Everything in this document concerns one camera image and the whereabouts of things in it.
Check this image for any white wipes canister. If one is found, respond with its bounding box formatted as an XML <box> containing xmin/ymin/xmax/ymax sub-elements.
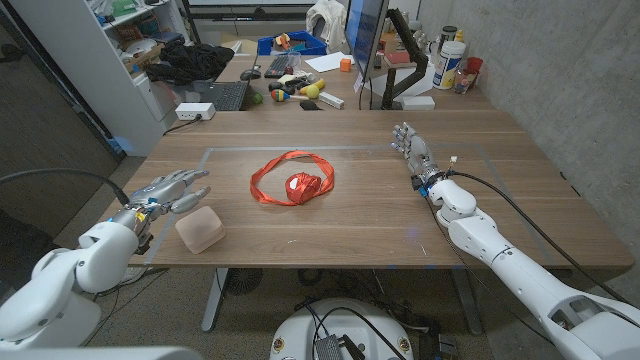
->
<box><xmin>432</xmin><ymin>40</ymin><xmax>467</xmax><ymax>91</ymax></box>

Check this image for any blue plastic bin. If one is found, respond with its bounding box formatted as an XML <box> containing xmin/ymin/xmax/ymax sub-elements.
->
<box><xmin>257</xmin><ymin>30</ymin><xmax>329</xmax><ymax>56</ymax></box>

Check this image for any black laptop keyboard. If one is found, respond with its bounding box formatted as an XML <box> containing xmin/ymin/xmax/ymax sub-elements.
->
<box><xmin>192</xmin><ymin>79</ymin><xmax>251</xmax><ymax>112</ymax></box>

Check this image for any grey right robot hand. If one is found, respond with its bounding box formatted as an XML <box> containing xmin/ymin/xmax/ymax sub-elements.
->
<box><xmin>391</xmin><ymin>122</ymin><xmax>446</xmax><ymax>197</ymax></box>

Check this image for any white robot torso edge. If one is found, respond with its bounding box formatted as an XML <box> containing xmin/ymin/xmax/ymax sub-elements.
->
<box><xmin>0</xmin><ymin>346</ymin><xmax>202</xmax><ymax>360</ymax></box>

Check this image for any white jacket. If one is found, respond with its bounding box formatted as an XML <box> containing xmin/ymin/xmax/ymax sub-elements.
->
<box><xmin>305</xmin><ymin>0</ymin><xmax>349</xmax><ymax>51</ymax></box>

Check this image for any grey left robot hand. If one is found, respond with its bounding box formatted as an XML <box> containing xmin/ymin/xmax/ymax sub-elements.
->
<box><xmin>102</xmin><ymin>168</ymin><xmax>212</xmax><ymax>254</ymax></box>

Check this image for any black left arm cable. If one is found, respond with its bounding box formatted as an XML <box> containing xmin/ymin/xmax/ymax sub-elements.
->
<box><xmin>0</xmin><ymin>167</ymin><xmax>131</xmax><ymax>206</ymax></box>

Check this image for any white flat box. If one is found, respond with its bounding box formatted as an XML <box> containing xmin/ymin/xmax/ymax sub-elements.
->
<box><xmin>401</xmin><ymin>94</ymin><xmax>436</xmax><ymax>111</ymax></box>

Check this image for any grey table leg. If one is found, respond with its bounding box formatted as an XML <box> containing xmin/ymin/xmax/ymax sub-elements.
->
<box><xmin>201</xmin><ymin>268</ymin><xmax>229</xmax><ymax>334</ymax></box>
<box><xmin>452</xmin><ymin>269</ymin><xmax>484</xmax><ymax>336</ymax></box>

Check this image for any computer monitor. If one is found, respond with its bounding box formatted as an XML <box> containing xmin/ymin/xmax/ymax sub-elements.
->
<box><xmin>344</xmin><ymin>0</ymin><xmax>390</xmax><ymax>81</ymax></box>

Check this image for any colourful toy maraca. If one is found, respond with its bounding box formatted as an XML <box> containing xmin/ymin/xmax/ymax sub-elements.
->
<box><xmin>271</xmin><ymin>88</ymin><xmax>309</xmax><ymax>103</ymax></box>

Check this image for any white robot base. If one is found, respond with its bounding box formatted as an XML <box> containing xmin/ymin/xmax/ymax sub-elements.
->
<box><xmin>269</xmin><ymin>298</ymin><xmax>415</xmax><ymax>360</ymax></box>

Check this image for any white shelf unit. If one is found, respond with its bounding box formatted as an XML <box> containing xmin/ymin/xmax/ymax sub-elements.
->
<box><xmin>9</xmin><ymin>0</ymin><xmax>194</xmax><ymax>156</ymax></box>

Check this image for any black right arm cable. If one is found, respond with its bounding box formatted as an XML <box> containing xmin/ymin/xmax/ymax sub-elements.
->
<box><xmin>444</xmin><ymin>169</ymin><xmax>634</xmax><ymax>304</ymax></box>

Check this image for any white paper sheet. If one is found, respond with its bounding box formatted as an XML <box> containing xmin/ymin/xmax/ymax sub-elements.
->
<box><xmin>304</xmin><ymin>51</ymin><xmax>354</xmax><ymax>74</ymax></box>

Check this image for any orange ribbon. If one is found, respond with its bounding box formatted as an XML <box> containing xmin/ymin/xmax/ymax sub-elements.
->
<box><xmin>249</xmin><ymin>149</ymin><xmax>336</xmax><ymax>207</ymax></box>

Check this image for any red book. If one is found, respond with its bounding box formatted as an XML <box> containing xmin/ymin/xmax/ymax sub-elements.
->
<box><xmin>384</xmin><ymin>49</ymin><xmax>412</xmax><ymax>66</ymax></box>

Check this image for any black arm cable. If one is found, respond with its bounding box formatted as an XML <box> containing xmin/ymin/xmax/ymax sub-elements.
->
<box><xmin>444</xmin><ymin>169</ymin><xmax>634</xmax><ymax>304</ymax></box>
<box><xmin>0</xmin><ymin>167</ymin><xmax>131</xmax><ymax>206</ymax></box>

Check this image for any dark lidded bottle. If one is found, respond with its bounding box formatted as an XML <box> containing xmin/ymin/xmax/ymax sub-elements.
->
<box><xmin>439</xmin><ymin>24</ymin><xmax>459</xmax><ymax>51</ymax></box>

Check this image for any white power strip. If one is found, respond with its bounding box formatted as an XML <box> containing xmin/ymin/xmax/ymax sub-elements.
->
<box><xmin>174</xmin><ymin>102</ymin><xmax>217</xmax><ymax>121</ymax></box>

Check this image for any black clothing pile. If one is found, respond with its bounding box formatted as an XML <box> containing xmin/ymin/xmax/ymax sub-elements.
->
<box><xmin>143</xmin><ymin>42</ymin><xmax>236</xmax><ymax>86</ymax></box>

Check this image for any small white oblong box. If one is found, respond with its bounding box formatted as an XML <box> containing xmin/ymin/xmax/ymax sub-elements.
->
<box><xmin>318</xmin><ymin>91</ymin><xmax>345</xmax><ymax>110</ymax></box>

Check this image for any clear glass jar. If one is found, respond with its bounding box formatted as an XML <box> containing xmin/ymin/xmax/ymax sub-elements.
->
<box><xmin>453</xmin><ymin>67</ymin><xmax>476</xmax><ymax>95</ymax></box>

